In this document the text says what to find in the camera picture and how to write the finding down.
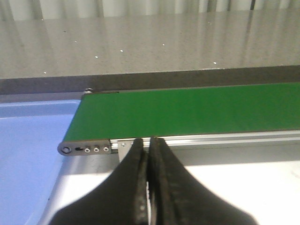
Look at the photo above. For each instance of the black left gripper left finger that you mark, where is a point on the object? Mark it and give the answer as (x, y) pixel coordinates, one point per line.
(121, 199)

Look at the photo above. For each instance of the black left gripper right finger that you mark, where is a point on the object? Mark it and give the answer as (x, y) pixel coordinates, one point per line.
(177, 198)

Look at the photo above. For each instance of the steel conveyor end plate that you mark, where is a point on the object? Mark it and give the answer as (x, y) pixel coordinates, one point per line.
(85, 147)

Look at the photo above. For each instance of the green conveyor belt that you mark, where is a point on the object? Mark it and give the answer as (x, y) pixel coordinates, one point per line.
(215, 110)

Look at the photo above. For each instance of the blue plastic bin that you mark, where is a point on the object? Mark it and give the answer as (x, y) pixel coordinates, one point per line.
(30, 133)

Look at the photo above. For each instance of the grey pleated curtain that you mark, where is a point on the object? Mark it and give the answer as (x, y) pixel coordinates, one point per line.
(24, 10)

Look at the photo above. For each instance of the steel conveyor support bracket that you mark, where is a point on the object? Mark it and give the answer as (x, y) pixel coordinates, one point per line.
(123, 148)

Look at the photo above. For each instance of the aluminium conveyor side rail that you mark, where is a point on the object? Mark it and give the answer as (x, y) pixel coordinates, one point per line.
(189, 141)

